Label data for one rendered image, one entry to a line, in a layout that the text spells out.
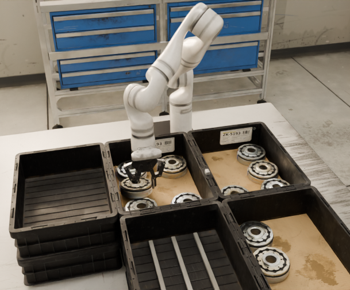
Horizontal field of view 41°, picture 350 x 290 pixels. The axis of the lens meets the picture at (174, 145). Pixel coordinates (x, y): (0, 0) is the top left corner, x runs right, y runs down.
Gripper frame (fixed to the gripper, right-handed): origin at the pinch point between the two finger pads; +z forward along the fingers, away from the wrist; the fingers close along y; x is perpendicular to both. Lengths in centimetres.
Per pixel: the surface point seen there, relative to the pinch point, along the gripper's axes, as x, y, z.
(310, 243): 33, -43, 6
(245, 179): -0.5, -34.8, 4.5
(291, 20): -285, -189, 41
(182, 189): -0.2, -12.4, 4.4
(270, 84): -232, -148, 81
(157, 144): -18.6, -7.7, -3.2
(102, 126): -71, 9, 15
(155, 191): -1.1, -3.3, 4.3
